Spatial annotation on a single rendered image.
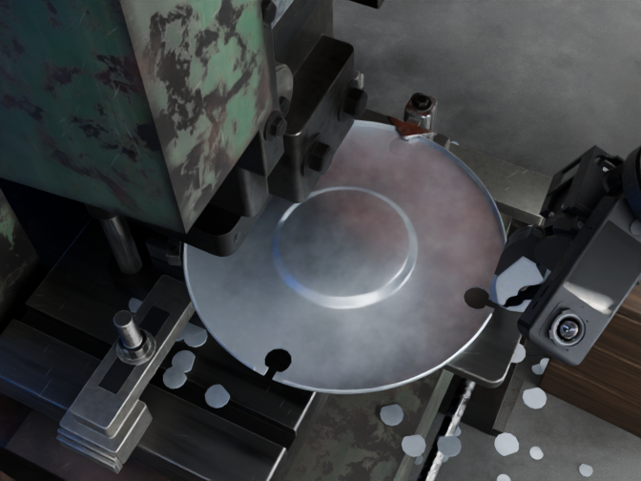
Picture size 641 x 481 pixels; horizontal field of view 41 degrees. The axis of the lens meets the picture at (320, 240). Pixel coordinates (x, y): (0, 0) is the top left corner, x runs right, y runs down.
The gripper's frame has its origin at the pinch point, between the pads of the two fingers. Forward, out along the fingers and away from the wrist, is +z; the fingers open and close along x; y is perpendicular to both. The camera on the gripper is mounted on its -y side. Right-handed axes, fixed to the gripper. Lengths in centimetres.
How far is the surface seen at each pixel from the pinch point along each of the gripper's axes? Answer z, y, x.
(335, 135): -4.2, 2.1, 19.7
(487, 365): 1.2, -5.1, -1.2
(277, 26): -13.6, -0.1, 27.4
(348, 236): 7.0, 1.7, 13.1
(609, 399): 56, 32, -48
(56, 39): -26.4, -18.2, 33.8
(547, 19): 79, 127, -19
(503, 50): 82, 113, -13
